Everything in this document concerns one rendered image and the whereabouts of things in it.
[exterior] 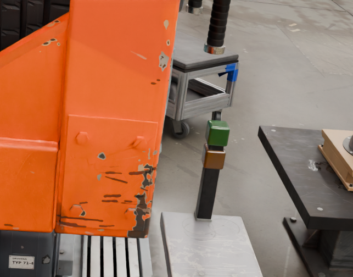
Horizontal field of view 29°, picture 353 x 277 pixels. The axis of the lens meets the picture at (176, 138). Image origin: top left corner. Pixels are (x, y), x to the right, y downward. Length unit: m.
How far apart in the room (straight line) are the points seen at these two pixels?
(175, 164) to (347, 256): 0.82
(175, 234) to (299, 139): 1.03
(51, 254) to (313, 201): 0.79
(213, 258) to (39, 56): 0.50
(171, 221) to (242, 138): 1.64
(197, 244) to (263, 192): 1.26
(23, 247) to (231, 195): 1.22
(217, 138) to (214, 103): 1.65
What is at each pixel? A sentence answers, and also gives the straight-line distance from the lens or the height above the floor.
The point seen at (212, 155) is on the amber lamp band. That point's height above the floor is 0.60.
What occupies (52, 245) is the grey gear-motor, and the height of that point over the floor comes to 0.36.
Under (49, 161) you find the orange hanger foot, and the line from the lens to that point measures 1.12.
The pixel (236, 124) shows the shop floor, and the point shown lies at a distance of 3.14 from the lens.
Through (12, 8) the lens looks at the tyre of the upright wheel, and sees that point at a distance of 1.27.
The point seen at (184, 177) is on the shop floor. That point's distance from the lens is 2.57.
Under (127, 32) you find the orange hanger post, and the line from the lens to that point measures 1.04.
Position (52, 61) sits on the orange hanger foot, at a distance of 1.07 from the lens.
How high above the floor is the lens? 1.15
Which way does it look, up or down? 24 degrees down
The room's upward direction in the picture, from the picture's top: 8 degrees clockwise
